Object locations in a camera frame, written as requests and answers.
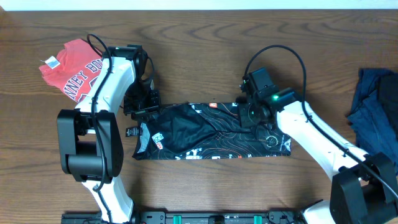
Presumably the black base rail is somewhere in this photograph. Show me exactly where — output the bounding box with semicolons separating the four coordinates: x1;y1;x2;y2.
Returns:
60;211;307;224

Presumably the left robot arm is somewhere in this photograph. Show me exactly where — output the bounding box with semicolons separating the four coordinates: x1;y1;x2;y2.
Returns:
57;45;160;223

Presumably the navy blue t-shirt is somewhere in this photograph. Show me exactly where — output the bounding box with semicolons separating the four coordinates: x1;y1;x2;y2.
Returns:
347;68;397;169

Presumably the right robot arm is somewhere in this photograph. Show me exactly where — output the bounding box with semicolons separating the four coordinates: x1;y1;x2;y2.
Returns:
239;68;397;223

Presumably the red folded t-shirt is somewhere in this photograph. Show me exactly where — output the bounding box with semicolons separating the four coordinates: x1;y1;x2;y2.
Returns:
39;39;102;103

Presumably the black orange patterned jersey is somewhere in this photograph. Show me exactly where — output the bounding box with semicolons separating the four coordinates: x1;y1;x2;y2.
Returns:
126;103;291;160

